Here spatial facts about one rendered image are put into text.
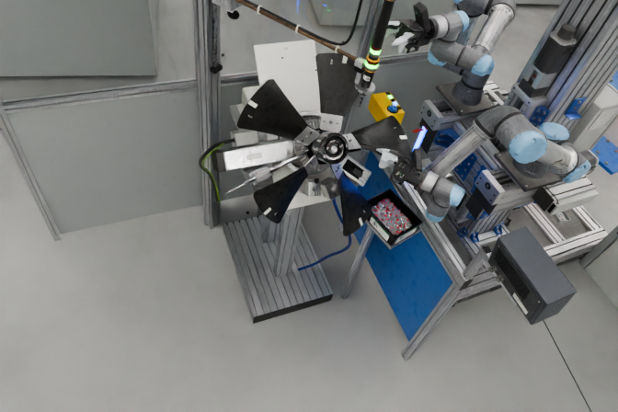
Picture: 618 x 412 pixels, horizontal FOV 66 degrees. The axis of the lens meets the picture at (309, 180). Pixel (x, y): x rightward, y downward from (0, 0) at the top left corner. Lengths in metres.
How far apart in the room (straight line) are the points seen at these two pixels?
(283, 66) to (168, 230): 1.41
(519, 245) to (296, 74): 1.07
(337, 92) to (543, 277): 0.94
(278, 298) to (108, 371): 0.90
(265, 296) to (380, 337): 0.67
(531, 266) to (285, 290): 1.44
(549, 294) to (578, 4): 1.19
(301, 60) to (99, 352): 1.72
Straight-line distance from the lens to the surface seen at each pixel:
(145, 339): 2.71
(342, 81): 1.85
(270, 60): 2.00
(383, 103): 2.30
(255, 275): 2.75
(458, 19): 1.80
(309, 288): 2.74
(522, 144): 1.76
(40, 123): 2.46
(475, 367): 2.92
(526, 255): 1.73
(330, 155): 1.79
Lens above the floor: 2.47
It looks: 48 degrees down
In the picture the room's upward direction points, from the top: 12 degrees clockwise
